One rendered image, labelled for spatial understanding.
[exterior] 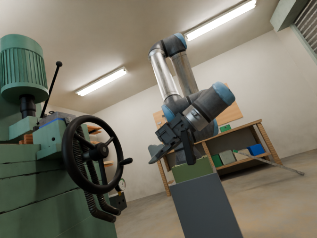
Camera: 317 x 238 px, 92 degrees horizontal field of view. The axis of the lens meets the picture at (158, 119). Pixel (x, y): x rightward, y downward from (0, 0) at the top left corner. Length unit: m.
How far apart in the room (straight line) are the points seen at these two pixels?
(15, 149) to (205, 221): 0.93
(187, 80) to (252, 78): 3.28
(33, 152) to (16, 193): 0.13
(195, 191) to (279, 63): 3.88
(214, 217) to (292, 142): 3.30
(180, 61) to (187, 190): 0.80
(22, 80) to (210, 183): 1.08
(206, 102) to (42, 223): 0.63
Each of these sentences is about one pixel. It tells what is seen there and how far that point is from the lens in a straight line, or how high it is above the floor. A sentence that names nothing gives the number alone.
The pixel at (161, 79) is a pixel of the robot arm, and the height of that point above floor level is 1.08.
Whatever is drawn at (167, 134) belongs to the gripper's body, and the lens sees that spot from 0.53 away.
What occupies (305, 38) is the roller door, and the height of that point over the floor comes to 1.93.
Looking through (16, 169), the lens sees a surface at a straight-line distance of 0.65.
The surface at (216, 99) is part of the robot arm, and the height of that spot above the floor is 0.83.
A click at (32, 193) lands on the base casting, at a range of 0.66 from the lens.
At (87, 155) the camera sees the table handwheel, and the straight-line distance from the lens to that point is 0.62.
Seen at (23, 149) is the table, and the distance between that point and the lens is 0.67.
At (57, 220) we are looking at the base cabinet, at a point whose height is 0.63.
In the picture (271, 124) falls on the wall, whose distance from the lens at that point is 4.06.
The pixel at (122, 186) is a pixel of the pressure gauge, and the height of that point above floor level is 0.65.
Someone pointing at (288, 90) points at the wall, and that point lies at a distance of 4.33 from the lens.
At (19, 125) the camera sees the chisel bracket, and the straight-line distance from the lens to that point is 0.92.
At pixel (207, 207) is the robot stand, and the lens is 1.03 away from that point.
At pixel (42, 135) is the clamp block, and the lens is 0.70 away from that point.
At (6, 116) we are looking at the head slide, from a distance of 1.00.
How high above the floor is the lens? 0.71
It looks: 15 degrees up
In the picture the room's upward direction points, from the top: 19 degrees counter-clockwise
